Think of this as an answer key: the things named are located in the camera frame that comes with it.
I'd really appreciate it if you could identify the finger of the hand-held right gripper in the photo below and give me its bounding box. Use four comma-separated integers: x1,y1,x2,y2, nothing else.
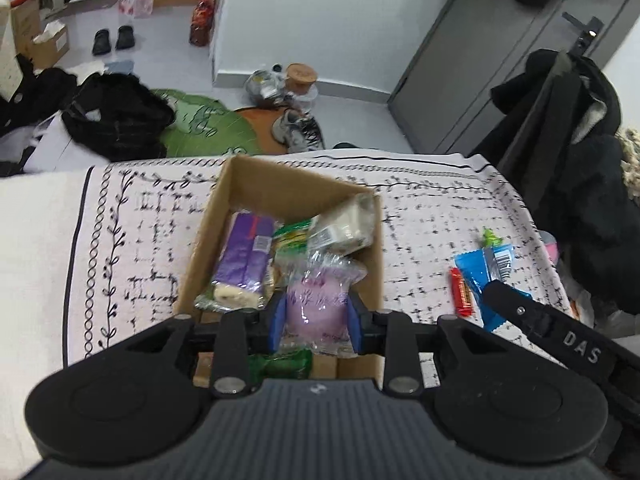
482,280,556,338

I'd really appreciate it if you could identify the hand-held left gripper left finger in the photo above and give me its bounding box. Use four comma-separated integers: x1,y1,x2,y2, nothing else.
120,292,288,396

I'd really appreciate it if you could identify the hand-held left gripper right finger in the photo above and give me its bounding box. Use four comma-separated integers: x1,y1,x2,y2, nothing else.
347,292,521,396

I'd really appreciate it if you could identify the pink mochi packet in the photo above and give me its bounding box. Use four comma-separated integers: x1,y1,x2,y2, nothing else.
280,255,368,358

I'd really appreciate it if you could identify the dark green snack packet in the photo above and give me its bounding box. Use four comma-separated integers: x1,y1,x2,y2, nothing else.
248,349,313,381

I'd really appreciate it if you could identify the blue snack packet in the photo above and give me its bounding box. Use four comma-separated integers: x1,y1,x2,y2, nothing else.
482,242,516,283
454,251,533,333

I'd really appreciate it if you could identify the red snack packet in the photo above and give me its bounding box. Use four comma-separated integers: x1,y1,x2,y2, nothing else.
449,266,476,318

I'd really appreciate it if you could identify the purple snack packet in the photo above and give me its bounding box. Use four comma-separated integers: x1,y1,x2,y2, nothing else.
194,211,277,312

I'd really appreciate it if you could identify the green-edged clear biscuit packet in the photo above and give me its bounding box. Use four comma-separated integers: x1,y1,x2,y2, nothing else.
272,217,321,286

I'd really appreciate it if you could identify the clear white cake packet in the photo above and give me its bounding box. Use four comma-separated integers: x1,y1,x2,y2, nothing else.
306,194,378,256

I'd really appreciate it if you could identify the cardboard box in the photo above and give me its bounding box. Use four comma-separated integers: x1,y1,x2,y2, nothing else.
175,155,386,391

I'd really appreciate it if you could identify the white black-patterned blanket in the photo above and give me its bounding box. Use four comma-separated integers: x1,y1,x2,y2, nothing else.
65,152,576,391

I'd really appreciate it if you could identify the black coat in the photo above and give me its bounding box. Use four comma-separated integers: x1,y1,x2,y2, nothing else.
462,49,640,311

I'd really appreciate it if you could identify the beige fluffy cloth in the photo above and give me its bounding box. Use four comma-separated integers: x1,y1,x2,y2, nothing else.
615,127,640,191

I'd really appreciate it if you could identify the grey sneaker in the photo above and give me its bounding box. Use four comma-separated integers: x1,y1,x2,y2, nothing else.
271,109,326,151

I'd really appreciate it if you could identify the orange round mat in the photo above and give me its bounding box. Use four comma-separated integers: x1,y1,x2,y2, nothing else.
232,105,301,153

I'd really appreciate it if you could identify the green leaf-shaped mat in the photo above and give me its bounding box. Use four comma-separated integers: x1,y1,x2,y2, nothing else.
150,89,258,158

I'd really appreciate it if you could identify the crumpled clear plastic bag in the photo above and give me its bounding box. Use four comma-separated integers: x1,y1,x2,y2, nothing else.
245,67,288,108

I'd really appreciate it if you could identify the brown-lidded jar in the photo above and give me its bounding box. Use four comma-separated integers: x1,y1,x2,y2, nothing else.
285,62,319,106

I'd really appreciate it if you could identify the grey door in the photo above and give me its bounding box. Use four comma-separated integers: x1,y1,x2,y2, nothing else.
387,0,640,156

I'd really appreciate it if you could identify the white bed sheet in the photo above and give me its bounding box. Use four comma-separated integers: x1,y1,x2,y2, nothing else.
0,167,91,480

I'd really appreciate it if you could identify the black bag on floor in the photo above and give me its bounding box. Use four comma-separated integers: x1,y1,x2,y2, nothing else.
60,72,176,161

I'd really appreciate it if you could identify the white paper bag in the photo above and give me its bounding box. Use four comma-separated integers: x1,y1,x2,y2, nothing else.
0,110,108,176

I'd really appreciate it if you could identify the red bag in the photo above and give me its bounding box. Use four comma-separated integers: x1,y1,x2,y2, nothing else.
189,0,216,47

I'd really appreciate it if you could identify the black garment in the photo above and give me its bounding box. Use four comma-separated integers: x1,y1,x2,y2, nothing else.
0,55,78,136

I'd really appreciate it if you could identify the brown cardboard carton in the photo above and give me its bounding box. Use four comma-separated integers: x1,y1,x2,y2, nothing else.
11,0,71,68

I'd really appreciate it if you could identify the black door handle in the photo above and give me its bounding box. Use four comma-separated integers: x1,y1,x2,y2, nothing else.
561,11,605,56

